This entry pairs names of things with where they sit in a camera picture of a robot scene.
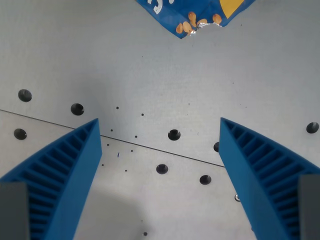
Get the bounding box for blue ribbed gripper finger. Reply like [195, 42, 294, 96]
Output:
[218, 117, 320, 240]
[0, 117, 103, 240]

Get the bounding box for blue peanut snack bag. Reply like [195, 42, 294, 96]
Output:
[135, 0, 257, 40]

